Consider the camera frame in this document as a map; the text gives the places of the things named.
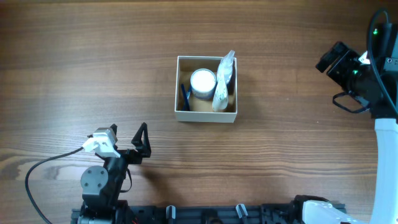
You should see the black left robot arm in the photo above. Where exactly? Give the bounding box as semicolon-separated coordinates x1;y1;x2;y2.
71;123;151;224

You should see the blue toothbrush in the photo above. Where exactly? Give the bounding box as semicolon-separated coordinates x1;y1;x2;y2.
184;87;192;111

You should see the white round jar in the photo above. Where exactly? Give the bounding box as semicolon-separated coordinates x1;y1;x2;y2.
190;68;216;100

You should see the blue razor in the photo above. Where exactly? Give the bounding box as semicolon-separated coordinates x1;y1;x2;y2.
180;84;190;111

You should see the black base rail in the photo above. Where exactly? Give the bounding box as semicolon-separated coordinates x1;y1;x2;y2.
70;203;348;224

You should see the white tube with gold cap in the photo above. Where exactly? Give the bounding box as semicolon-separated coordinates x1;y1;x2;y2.
212;78;229;112

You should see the blue spray bottle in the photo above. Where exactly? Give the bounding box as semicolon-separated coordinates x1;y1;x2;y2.
217;50;235;85

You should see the white cardboard box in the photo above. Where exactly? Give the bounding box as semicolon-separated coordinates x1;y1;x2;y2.
174;56;238;123

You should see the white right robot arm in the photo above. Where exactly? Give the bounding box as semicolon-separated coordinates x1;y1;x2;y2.
316;22;397;223

